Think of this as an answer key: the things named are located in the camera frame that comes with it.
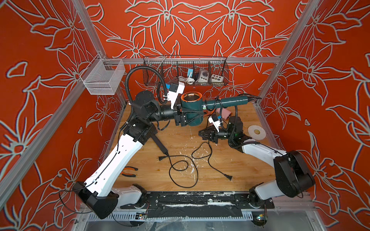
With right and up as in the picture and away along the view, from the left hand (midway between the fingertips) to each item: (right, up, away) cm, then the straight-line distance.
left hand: (199, 107), depth 50 cm
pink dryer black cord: (+9, -26, +42) cm, 50 cm away
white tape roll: (+47, -16, +50) cm, 70 cm away
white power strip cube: (+16, +22, +44) cm, 52 cm away
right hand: (+2, -14, +24) cm, 28 cm away
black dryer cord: (-19, -30, +37) cm, 52 cm away
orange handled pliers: (-38, -38, +31) cm, 62 cm away
